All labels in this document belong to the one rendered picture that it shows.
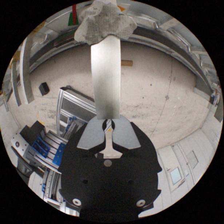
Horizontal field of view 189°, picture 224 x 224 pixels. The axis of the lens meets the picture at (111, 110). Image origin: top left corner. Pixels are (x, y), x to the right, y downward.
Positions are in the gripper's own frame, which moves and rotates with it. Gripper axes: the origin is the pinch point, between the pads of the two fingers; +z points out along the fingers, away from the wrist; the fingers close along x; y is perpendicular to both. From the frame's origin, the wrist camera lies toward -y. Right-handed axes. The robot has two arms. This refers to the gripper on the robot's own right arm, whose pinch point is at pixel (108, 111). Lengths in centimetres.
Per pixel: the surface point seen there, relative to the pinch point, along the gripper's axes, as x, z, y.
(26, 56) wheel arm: -23.5, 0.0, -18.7
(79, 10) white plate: -7.7, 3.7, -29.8
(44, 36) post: -27.3, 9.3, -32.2
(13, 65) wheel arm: -49, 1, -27
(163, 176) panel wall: 170, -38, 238
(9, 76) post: -78, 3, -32
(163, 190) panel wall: 154, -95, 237
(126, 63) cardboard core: 20, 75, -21
